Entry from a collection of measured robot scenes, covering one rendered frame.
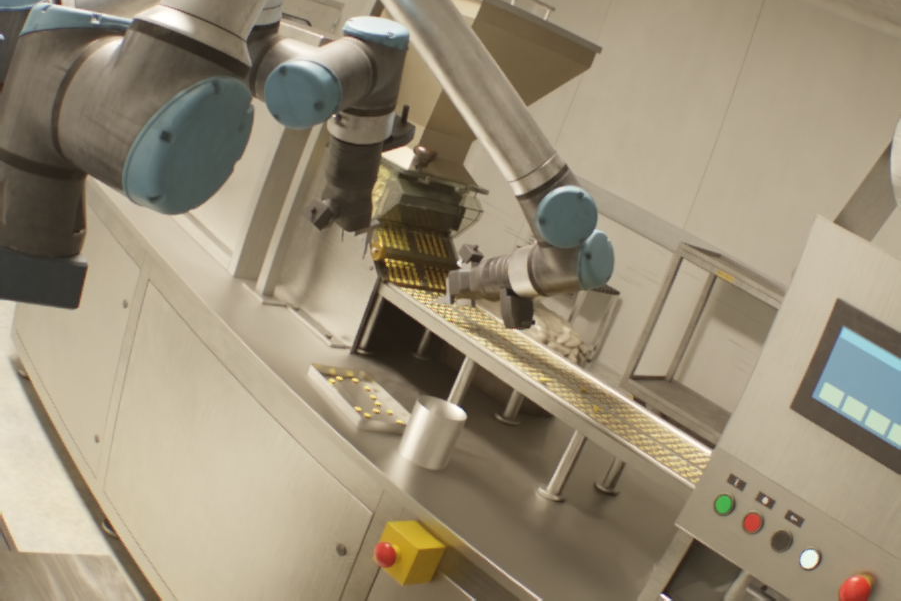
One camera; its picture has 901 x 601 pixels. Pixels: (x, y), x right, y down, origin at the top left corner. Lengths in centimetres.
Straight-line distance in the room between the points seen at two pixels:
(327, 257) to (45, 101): 112
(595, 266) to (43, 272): 93
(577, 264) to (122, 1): 89
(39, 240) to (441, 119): 110
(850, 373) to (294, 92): 72
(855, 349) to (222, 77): 71
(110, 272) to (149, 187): 146
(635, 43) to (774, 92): 114
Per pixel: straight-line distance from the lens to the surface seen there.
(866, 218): 148
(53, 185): 106
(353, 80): 122
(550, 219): 145
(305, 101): 118
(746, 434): 112
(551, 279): 165
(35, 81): 103
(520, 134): 144
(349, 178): 137
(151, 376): 211
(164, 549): 210
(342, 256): 197
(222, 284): 205
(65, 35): 103
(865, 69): 564
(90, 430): 245
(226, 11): 94
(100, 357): 238
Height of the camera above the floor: 139
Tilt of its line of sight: 11 degrees down
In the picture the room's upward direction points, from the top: 22 degrees clockwise
